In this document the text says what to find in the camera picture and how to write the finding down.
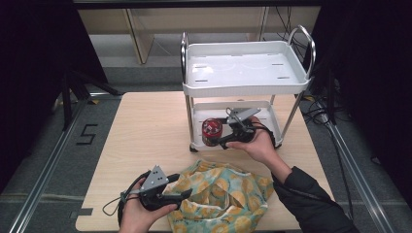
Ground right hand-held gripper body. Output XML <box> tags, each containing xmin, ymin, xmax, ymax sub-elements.
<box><xmin>224</xmin><ymin>107</ymin><xmax>262</xmax><ymax>144</ymax></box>

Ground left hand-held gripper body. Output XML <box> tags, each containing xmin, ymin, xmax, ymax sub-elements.
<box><xmin>138</xmin><ymin>164</ymin><xmax>183</xmax><ymax>213</ymax></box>

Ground red can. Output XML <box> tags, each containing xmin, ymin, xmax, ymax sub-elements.
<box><xmin>201</xmin><ymin>117</ymin><xmax>224</xmax><ymax>148</ymax></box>

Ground orange-print teal cloth bag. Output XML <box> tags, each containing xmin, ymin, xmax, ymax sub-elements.
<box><xmin>163</xmin><ymin>158</ymin><xmax>275</xmax><ymax>233</ymax></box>

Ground white two-tier cart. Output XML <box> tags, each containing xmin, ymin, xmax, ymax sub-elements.
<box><xmin>180</xmin><ymin>24</ymin><xmax>317</xmax><ymax>153</ymax></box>

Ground person's right hand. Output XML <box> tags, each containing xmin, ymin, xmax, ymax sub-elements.
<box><xmin>225</xmin><ymin>116</ymin><xmax>292</xmax><ymax>178</ymax></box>

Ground person's left hand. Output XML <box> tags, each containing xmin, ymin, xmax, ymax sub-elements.
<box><xmin>119</xmin><ymin>177</ymin><xmax>179</xmax><ymax>233</ymax></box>

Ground black tripod stand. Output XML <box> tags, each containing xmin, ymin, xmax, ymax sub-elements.
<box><xmin>52</xmin><ymin>68</ymin><xmax>121</xmax><ymax>131</ymax></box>

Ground beige wooden furniture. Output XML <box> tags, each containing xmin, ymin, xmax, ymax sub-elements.
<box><xmin>77</xmin><ymin>7</ymin><xmax>322</xmax><ymax>65</ymax></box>

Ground black curtain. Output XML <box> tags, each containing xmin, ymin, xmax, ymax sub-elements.
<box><xmin>0</xmin><ymin>0</ymin><xmax>110</xmax><ymax>193</ymax></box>
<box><xmin>309</xmin><ymin>0</ymin><xmax>412</xmax><ymax>203</ymax></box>

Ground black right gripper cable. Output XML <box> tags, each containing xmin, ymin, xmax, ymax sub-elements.
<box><xmin>255</xmin><ymin>124</ymin><xmax>277</xmax><ymax>150</ymax></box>

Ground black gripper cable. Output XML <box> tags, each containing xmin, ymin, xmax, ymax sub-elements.
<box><xmin>255</xmin><ymin>124</ymin><xmax>277</xmax><ymax>150</ymax></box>
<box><xmin>102</xmin><ymin>170</ymin><xmax>154</xmax><ymax>225</ymax></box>

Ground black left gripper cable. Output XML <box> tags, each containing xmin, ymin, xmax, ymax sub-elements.
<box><xmin>102</xmin><ymin>170</ymin><xmax>154</xmax><ymax>225</ymax></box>

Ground black floor cables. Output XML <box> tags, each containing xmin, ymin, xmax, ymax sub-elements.
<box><xmin>299</xmin><ymin>91</ymin><xmax>356</xmax><ymax>224</ymax></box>

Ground black upright stand post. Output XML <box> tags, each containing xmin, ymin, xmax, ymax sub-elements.
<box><xmin>325</xmin><ymin>67</ymin><xmax>338</xmax><ymax>126</ymax></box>

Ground aluminium floor rail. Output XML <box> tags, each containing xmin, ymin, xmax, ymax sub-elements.
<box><xmin>8</xmin><ymin>92</ymin><xmax>98</xmax><ymax>233</ymax></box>
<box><xmin>319</xmin><ymin>105</ymin><xmax>395</xmax><ymax>233</ymax></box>

